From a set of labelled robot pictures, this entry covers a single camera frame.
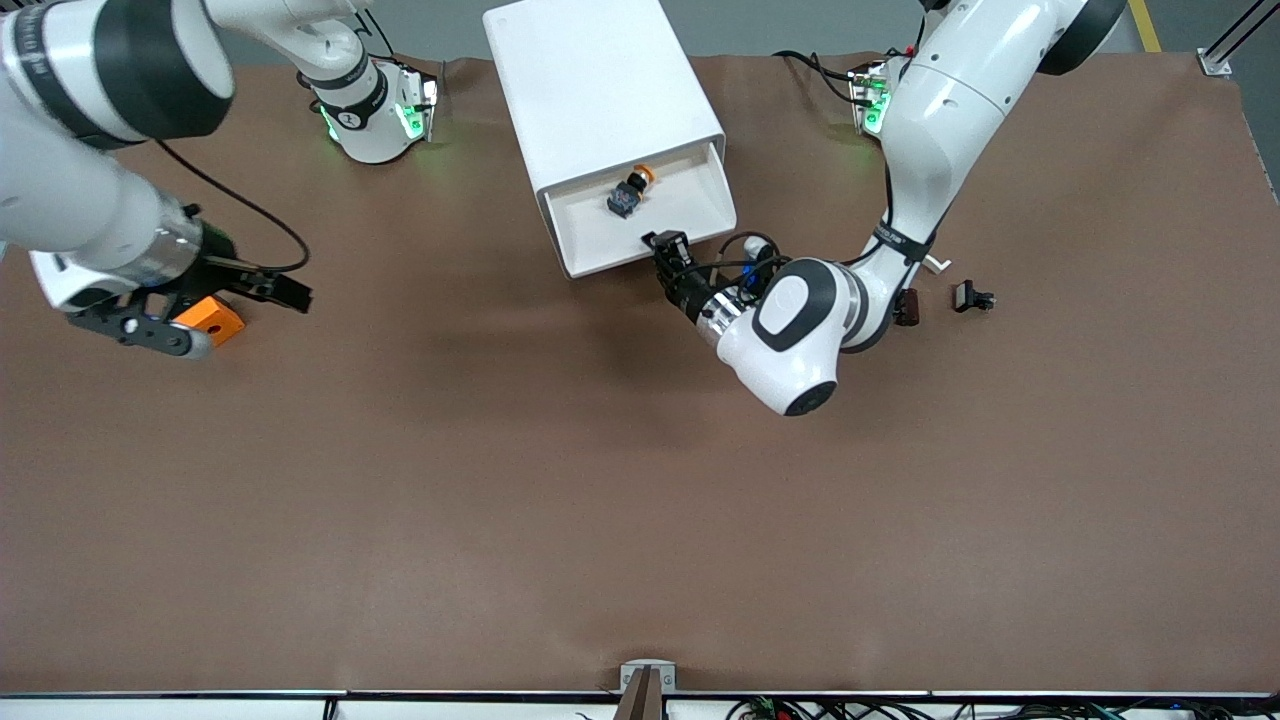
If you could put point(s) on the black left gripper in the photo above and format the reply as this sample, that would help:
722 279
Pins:
689 293

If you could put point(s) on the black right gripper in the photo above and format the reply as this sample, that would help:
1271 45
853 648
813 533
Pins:
216 264

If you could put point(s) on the orange capped black push button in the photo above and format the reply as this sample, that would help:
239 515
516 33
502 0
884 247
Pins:
628 198

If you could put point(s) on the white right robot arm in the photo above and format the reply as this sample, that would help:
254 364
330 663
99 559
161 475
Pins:
60 200

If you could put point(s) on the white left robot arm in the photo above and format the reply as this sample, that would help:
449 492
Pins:
930 120

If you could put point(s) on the white drawer cabinet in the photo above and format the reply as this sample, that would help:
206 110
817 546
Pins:
600 90

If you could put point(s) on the orange block with hole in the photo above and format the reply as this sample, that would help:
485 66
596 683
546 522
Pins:
218 322

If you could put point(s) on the brown and metal small component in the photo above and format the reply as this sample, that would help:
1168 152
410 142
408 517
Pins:
909 307

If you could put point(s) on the brown table cover sheet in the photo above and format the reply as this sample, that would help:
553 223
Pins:
640 500

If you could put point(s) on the small black clip component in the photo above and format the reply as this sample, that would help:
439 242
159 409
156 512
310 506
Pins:
966 296

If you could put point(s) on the white table edge profile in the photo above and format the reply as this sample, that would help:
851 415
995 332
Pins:
200 708

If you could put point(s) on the grey metal camera bracket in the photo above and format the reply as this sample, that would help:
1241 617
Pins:
648 666

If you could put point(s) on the aluminium frame post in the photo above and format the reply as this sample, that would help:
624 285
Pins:
1215 63

